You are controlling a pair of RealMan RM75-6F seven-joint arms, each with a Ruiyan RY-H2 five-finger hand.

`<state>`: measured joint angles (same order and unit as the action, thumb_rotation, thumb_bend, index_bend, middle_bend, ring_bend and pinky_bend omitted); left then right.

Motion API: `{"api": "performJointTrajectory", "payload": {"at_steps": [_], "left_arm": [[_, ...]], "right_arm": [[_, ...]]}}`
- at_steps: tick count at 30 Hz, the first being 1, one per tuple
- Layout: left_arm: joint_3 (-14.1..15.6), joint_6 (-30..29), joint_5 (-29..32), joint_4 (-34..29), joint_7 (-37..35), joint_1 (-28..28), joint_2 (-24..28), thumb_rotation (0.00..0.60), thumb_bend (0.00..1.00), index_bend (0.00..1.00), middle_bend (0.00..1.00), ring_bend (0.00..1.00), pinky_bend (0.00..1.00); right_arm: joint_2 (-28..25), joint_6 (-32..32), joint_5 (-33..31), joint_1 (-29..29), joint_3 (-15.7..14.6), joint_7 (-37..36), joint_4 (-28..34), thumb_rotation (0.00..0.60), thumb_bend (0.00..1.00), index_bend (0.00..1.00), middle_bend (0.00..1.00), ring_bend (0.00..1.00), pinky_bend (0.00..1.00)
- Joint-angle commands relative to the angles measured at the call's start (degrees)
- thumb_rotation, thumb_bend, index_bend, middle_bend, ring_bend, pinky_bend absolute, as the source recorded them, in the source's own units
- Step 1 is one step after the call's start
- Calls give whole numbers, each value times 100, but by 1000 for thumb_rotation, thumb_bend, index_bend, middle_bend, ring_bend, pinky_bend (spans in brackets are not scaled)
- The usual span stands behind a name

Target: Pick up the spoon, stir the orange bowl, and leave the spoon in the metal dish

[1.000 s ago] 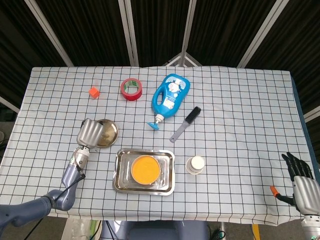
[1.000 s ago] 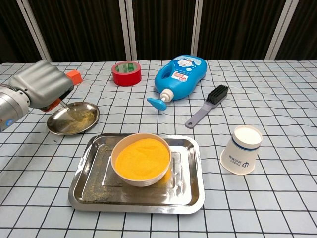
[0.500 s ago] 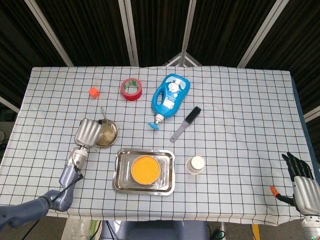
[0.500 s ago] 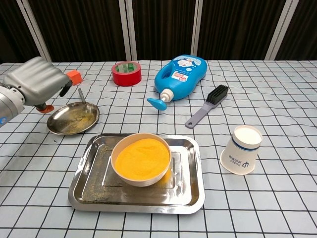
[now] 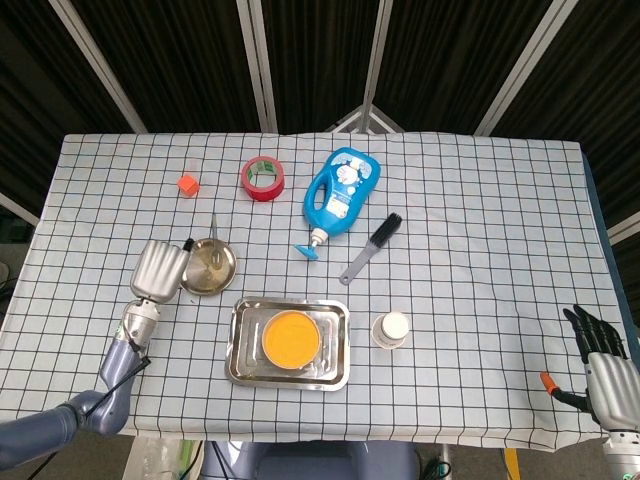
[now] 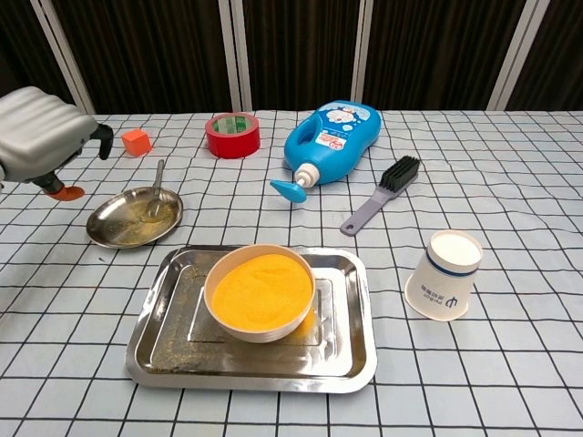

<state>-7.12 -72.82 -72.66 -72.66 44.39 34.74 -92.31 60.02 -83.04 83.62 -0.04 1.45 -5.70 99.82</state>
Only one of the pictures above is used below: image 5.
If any white metal stand frame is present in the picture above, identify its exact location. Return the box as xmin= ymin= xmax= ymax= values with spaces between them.
xmin=327 ymin=104 xmax=404 ymax=134

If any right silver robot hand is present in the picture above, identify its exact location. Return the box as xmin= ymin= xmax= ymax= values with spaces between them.
xmin=539 ymin=304 xmax=640 ymax=431

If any grey brush with black bristles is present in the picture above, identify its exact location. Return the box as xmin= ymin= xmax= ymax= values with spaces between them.
xmin=338 ymin=212 xmax=404 ymax=287

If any rectangular steel tray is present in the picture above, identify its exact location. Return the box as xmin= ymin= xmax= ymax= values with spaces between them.
xmin=224 ymin=296 xmax=351 ymax=393

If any clear plastic bag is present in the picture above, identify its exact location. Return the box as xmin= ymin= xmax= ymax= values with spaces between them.
xmin=122 ymin=437 xmax=194 ymax=480

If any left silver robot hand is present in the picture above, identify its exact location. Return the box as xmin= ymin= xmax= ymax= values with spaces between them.
xmin=129 ymin=237 xmax=196 ymax=305

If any red tape roll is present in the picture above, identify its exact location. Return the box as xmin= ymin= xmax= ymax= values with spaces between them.
xmin=240 ymin=155 xmax=287 ymax=203

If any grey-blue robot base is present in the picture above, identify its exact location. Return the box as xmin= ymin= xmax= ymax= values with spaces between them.
xmin=199 ymin=439 xmax=419 ymax=480

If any blue detergent pump bottle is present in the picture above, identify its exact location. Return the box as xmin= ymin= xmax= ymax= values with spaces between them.
xmin=293 ymin=146 xmax=382 ymax=263

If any white paper cup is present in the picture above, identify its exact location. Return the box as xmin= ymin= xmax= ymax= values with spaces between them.
xmin=370 ymin=310 xmax=411 ymax=351

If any light blue checked tablecloth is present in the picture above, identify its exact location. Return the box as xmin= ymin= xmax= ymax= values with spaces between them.
xmin=0 ymin=130 xmax=640 ymax=454

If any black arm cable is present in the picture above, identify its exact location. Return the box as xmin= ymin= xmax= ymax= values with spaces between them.
xmin=94 ymin=339 xmax=152 ymax=409

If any white bowl of orange powder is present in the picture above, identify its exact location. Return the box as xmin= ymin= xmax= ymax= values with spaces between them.
xmin=261 ymin=309 xmax=322 ymax=371

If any small metal spoon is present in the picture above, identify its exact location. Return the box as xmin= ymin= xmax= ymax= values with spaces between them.
xmin=209 ymin=213 xmax=225 ymax=271

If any black folding screen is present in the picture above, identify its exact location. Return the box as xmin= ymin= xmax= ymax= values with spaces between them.
xmin=0 ymin=0 xmax=640 ymax=246

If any round steel plate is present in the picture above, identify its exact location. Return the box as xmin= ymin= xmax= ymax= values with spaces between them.
xmin=179 ymin=237 xmax=239 ymax=297

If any orange cube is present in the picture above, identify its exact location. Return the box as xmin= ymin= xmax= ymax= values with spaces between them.
xmin=176 ymin=172 xmax=202 ymax=197

